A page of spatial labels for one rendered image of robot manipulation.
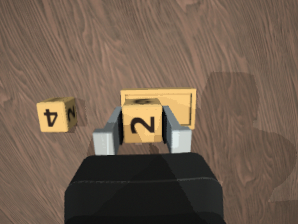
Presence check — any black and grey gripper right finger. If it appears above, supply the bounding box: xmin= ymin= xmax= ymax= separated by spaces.
xmin=162 ymin=105 xmax=192 ymax=153

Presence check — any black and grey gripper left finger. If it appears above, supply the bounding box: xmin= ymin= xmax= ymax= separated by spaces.
xmin=92 ymin=107 xmax=124 ymax=155

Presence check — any tan wooden cube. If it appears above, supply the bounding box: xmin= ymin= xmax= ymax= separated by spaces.
xmin=36 ymin=97 xmax=77 ymax=132
xmin=122 ymin=98 xmax=162 ymax=143

